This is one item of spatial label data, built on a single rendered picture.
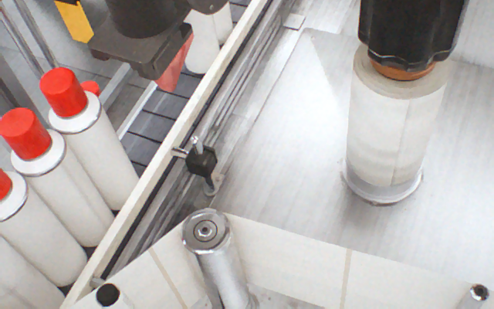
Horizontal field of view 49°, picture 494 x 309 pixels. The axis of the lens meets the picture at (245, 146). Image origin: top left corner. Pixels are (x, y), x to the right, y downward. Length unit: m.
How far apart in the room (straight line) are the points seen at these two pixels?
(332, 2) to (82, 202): 0.54
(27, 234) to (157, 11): 0.23
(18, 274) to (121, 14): 0.25
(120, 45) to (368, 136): 0.25
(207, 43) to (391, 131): 0.30
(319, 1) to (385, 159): 0.42
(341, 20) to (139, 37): 0.47
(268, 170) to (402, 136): 0.19
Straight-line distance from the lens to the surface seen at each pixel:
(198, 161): 0.62
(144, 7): 0.47
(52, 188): 0.54
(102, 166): 0.58
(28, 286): 0.55
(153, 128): 0.71
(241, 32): 0.76
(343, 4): 0.92
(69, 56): 0.93
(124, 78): 0.67
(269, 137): 0.68
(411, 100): 0.49
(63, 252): 0.59
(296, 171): 0.65
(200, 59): 0.73
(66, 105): 0.52
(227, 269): 0.44
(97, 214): 0.60
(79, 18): 0.54
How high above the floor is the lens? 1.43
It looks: 55 degrees down
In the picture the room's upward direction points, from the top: 10 degrees counter-clockwise
